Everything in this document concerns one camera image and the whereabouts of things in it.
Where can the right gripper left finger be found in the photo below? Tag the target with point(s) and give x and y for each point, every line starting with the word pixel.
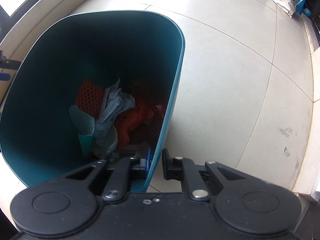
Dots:
pixel 144 156

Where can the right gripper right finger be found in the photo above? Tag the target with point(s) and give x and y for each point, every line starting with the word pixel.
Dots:
pixel 172 169

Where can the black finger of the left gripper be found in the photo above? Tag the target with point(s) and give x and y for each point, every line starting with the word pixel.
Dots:
pixel 7 64

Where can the grey plastic bag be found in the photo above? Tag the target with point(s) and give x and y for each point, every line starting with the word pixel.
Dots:
pixel 115 101

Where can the teal plastic sheet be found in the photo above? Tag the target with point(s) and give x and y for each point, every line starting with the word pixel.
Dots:
pixel 85 124

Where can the red mesh net bag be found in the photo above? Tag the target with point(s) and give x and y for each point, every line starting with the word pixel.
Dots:
pixel 156 108

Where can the teal plastic trash bin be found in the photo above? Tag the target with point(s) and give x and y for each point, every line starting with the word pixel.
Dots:
pixel 38 139

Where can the orange plastic bag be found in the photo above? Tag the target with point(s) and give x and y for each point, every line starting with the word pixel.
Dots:
pixel 129 120

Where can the orange foam fruit net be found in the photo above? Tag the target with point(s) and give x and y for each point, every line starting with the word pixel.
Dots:
pixel 89 98

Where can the blue ball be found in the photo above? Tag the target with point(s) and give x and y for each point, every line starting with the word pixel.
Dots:
pixel 307 12

